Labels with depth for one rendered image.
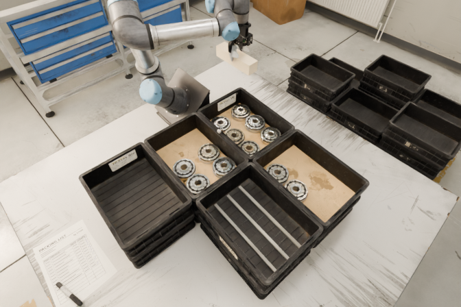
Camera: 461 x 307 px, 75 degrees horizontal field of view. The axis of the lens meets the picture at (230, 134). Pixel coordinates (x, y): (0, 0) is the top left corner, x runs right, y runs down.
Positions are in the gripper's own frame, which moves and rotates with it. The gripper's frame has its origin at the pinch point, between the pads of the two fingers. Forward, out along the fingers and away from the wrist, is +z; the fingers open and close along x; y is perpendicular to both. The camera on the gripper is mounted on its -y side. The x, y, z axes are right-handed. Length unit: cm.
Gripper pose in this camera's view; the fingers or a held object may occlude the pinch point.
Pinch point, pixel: (236, 55)
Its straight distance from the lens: 158.7
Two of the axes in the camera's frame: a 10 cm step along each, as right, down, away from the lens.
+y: 6.9, 5.5, -4.7
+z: -0.1, 6.6, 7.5
